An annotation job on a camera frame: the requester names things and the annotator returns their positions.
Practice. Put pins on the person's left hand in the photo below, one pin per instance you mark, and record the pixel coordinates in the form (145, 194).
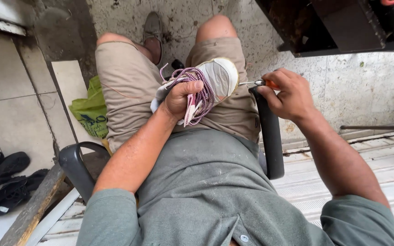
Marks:
(178, 100)

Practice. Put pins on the person's right hand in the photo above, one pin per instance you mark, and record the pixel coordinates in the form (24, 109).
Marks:
(286, 95)

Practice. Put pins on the maroon white striped shoelace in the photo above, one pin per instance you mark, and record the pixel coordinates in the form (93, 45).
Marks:
(200, 92)

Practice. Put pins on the white sneaker with pink trim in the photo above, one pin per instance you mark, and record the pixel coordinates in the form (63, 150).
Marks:
(217, 78)

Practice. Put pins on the grey chair armrest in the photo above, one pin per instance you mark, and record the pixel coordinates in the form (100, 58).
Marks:
(79, 167)
(268, 133)

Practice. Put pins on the grey slip-on shoe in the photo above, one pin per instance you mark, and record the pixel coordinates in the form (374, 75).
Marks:
(153, 37)

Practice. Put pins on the green printed plastic bag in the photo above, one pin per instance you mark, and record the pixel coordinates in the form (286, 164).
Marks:
(91, 109)

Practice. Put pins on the wooden plank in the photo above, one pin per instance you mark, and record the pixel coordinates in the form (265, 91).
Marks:
(32, 208)

